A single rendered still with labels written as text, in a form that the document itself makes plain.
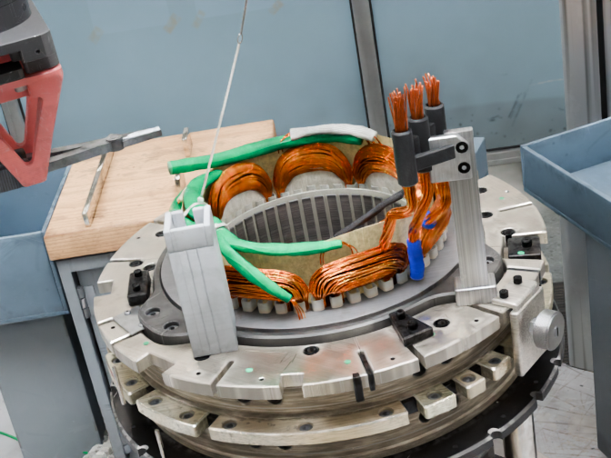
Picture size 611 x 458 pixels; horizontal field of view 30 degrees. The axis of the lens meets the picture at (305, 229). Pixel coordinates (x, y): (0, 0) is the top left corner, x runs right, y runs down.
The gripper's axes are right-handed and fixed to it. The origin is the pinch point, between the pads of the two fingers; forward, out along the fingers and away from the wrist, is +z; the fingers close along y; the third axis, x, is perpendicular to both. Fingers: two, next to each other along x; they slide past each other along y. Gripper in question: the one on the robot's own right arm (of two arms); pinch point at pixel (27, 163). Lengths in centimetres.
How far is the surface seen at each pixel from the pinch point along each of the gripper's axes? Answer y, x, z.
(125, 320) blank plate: 1.5, 2.8, 12.2
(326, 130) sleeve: -5.7, 21.3, 6.7
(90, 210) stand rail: -22.6, 4.3, 15.1
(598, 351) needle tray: -3, 41, 33
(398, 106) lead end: 13.2, 19.7, -2.2
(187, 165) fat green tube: -6.9, 10.8, 6.6
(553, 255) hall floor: -154, 121, 129
